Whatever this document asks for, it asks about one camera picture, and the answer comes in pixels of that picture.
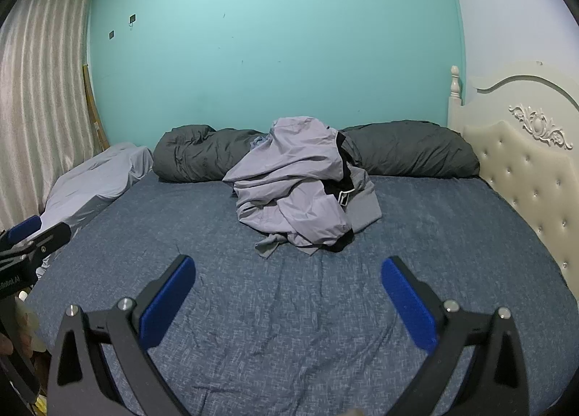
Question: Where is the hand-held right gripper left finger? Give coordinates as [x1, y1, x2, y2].
[46, 254, 196, 416]

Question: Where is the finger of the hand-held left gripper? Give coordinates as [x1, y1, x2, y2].
[0, 221, 72, 269]
[8, 216, 42, 242]

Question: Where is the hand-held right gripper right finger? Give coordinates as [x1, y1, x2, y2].
[381, 256, 530, 416]

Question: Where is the light grey jacket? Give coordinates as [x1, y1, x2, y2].
[223, 116, 363, 258]

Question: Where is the light grey sheet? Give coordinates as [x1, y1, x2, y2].
[27, 142, 155, 281]

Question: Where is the bed with blue sheet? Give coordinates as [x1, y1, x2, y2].
[34, 172, 579, 416]

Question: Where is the grey garment with white loop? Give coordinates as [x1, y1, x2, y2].
[337, 167, 383, 228]

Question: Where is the beige striped curtain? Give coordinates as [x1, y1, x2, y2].
[0, 0, 109, 231]

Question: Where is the wooden pole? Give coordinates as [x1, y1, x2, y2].
[81, 63, 110, 150]

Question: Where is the dark grey duvet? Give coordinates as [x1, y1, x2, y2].
[152, 120, 480, 184]

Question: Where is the cream tufted headboard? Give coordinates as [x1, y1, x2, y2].
[448, 61, 579, 299]

